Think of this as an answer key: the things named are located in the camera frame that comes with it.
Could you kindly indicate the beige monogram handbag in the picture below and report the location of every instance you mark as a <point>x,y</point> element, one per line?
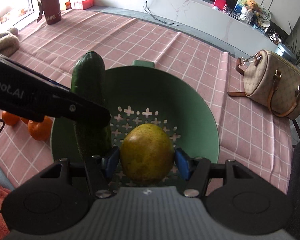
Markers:
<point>271,81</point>

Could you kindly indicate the dark red TIME tumbler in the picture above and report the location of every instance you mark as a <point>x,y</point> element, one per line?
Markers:
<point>51,11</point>

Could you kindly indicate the green cucumber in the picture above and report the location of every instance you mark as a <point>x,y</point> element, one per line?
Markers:
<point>93,133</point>

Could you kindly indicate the long white counter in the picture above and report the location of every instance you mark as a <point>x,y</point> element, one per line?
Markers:
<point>196,18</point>

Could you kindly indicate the green potted plant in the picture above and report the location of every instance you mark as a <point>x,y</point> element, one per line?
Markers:
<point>294,45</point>

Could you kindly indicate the teddy bear toy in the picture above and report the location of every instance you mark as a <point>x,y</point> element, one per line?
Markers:
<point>249,11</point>

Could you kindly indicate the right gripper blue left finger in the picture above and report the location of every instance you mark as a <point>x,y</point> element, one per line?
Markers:
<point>113,161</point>

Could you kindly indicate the red tissue box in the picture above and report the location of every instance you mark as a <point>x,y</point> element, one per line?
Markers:
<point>83,4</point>

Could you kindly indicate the green colander bowl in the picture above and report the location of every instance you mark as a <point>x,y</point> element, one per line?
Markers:
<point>138,95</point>

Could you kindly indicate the small orange mandarin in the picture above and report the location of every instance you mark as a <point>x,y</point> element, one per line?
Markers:
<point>9,119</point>
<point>24,120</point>
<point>40,130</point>

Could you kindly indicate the yellow-green mango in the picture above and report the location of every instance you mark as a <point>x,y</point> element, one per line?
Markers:
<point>146,154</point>

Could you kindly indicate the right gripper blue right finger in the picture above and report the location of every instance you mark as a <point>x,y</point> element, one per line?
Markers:
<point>186,165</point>

